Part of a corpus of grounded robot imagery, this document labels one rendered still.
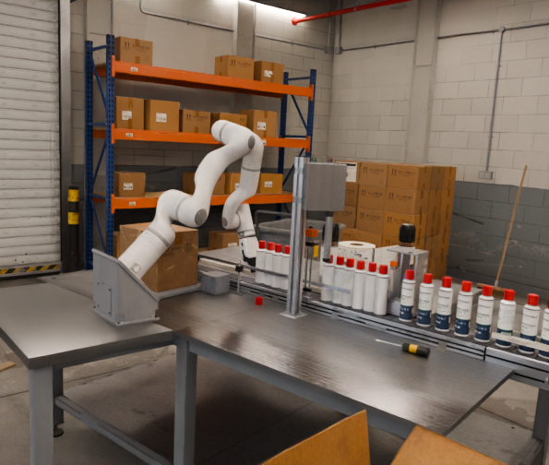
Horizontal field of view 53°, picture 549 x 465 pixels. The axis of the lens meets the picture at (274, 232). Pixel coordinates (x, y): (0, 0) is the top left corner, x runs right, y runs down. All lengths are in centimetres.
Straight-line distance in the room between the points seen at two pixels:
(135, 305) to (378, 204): 420
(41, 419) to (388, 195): 458
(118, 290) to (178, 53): 529
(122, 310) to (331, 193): 94
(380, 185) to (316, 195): 382
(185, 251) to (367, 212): 375
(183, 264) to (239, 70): 432
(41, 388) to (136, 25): 544
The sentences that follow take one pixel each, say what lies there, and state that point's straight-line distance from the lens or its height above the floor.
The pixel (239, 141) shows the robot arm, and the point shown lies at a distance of 238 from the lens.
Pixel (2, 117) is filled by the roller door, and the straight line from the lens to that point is 625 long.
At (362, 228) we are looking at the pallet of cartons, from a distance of 621.
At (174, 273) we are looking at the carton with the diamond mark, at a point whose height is 92.
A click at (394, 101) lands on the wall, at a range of 792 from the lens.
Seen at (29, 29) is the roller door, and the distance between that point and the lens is 639.
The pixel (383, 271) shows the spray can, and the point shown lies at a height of 106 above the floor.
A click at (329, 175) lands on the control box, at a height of 143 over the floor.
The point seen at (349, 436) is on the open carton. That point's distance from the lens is 87.
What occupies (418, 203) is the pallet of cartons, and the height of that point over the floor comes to 101.
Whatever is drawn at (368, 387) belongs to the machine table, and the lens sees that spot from 177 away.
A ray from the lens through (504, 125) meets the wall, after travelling 700.
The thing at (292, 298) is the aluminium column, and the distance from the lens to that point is 237.
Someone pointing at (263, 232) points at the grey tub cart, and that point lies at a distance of 503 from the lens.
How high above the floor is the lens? 154
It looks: 9 degrees down
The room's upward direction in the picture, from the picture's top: 3 degrees clockwise
